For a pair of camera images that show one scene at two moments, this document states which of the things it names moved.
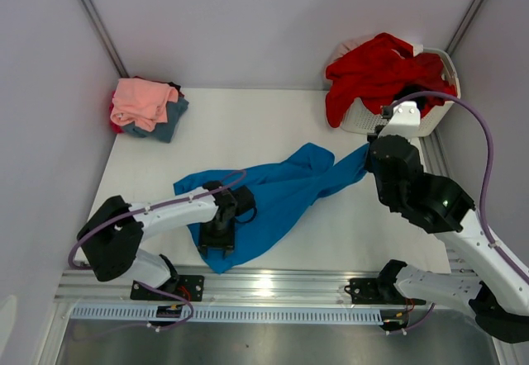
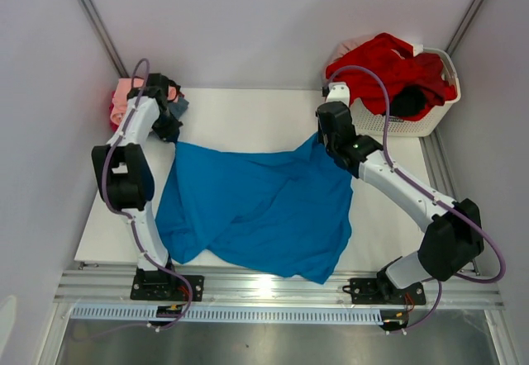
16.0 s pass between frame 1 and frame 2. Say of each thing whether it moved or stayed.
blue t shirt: moved
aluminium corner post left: stayed
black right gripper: moved
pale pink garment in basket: stayed
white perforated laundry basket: stayed
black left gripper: moved
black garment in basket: stayed
